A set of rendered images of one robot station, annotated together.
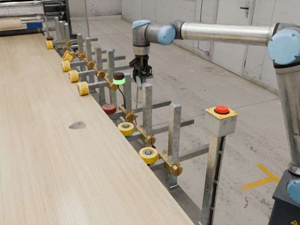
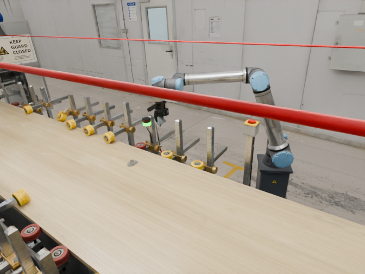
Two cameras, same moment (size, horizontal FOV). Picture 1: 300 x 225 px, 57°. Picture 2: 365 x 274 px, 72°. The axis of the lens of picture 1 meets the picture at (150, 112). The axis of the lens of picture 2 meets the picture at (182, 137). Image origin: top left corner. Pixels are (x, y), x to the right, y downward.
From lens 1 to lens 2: 0.76 m
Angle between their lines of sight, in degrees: 24
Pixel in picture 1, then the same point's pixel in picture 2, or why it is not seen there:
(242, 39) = (227, 80)
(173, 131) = (212, 144)
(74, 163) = (157, 185)
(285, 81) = (263, 100)
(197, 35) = (197, 81)
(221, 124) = (255, 129)
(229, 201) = not seen: hidden behind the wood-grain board
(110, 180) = (191, 185)
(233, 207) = not seen: hidden behind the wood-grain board
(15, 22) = not seen: outside the picture
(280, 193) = (262, 167)
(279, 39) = (257, 77)
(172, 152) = (211, 158)
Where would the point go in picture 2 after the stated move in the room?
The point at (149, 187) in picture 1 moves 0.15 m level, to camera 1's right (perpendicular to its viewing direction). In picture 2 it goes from (216, 180) to (237, 173)
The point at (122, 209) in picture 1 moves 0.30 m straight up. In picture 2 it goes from (213, 196) to (214, 147)
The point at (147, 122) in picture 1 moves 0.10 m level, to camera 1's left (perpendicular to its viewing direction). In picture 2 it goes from (181, 147) to (168, 150)
